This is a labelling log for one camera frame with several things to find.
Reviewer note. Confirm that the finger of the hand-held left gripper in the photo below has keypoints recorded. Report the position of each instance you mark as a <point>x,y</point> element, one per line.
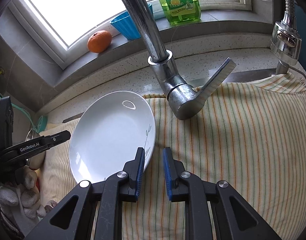
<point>30,148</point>

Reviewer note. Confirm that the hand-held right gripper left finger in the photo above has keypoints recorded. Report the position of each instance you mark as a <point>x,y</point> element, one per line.
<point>140,175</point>

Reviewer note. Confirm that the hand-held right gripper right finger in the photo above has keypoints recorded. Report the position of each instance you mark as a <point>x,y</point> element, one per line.
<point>168,175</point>

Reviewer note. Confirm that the white plate grey leaf print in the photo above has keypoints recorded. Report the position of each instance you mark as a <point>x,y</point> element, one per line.
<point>105,135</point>

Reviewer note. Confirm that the person's left hand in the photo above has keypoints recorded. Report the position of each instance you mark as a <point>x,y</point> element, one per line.
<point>25,195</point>

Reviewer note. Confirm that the large steel bowl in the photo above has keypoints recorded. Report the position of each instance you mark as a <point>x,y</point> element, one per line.
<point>32,135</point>

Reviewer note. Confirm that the yellow striped cloth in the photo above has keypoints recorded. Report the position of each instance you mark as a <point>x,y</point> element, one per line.
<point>243,130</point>

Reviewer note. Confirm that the orange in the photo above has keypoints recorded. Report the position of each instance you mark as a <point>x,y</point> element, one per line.
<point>99,41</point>

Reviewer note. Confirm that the white-framed window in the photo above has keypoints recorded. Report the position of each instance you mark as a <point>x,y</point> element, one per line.
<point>67,12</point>

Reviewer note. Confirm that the chrome faucet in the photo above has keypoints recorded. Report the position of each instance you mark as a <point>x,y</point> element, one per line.
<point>153,42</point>

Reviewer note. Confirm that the blue ribbed cup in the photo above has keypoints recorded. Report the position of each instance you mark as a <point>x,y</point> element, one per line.
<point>125,27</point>

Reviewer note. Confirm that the green dish soap bottle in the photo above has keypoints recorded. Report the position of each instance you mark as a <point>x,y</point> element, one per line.
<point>180,5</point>

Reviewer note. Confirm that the chrome pull-out sprayer head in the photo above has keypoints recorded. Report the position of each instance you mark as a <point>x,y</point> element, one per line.
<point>285,40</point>

